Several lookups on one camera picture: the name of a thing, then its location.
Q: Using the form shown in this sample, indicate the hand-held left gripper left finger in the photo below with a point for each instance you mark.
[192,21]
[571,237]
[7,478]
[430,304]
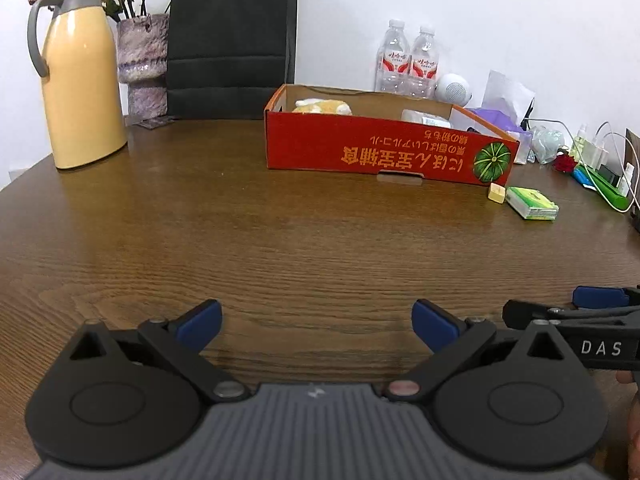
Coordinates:
[200,322]

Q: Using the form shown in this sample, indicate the purple tissue pack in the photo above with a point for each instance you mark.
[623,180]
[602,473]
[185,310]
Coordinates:
[500,120]

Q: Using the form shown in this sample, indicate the white yellow plush toy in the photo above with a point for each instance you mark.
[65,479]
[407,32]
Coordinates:
[322,106]

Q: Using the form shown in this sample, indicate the green tissue packet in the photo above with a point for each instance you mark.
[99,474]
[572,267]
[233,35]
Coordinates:
[531,202]

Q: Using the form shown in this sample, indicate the small yellow block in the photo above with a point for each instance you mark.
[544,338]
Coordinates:
[496,194]

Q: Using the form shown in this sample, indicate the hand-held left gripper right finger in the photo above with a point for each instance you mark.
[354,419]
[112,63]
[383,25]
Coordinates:
[434,325]

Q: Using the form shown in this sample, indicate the white tissue paper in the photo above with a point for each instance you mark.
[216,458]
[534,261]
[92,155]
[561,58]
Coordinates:
[505,92]

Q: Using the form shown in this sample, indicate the red rose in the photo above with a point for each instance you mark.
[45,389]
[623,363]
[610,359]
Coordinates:
[565,162]

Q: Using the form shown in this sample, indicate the person's right hand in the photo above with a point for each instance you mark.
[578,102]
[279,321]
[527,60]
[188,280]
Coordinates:
[629,378]

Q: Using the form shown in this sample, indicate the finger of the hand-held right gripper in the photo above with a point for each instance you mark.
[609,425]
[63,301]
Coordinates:
[600,297]
[520,312]

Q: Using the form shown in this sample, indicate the white round speaker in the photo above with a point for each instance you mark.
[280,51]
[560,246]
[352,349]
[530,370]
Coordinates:
[452,90]

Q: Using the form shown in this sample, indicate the small spray bottle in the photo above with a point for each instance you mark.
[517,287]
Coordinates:
[580,142]

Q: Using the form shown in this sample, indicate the blue packet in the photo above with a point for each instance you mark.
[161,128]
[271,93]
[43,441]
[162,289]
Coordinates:
[582,177]

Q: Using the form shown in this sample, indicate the black paper bag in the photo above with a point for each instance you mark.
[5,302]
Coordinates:
[230,40]

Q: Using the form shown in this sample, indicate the clear plastic bag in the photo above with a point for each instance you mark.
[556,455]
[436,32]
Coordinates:
[547,142]

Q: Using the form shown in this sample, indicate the clear water bottle red label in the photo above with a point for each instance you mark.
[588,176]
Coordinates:
[392,67]
[425,72]

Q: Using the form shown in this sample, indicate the yellow thermos jug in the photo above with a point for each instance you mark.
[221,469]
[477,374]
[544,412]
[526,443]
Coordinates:
[82,95]

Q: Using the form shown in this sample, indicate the white charger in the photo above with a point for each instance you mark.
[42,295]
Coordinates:
[595,152]

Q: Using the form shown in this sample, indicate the red cardboard box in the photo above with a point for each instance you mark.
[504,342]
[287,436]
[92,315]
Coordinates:
[320,145]

